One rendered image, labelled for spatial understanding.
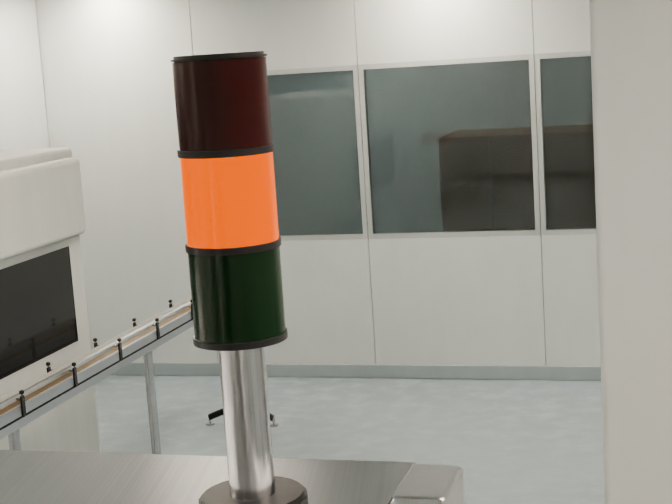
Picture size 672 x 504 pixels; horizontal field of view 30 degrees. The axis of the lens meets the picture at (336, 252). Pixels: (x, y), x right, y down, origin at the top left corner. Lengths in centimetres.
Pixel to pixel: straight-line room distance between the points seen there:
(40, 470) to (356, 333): 832
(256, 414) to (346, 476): 10
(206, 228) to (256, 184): 3
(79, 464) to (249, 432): 18
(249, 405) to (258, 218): 10
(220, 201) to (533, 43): 801
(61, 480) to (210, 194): 24
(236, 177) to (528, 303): 819
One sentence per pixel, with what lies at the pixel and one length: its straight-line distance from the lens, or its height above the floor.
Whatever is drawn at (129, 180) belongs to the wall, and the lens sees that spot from 952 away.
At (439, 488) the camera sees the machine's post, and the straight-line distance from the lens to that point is 73.
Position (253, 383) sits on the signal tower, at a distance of 67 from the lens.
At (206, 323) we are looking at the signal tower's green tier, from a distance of 66.
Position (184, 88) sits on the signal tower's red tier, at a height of 233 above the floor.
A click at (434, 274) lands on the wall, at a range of 888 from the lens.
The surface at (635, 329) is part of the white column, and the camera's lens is 208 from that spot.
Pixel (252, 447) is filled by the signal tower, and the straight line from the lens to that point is 68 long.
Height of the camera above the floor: 235
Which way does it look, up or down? 9 degrees down
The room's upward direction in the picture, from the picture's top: 4 degrees counter-clockwise
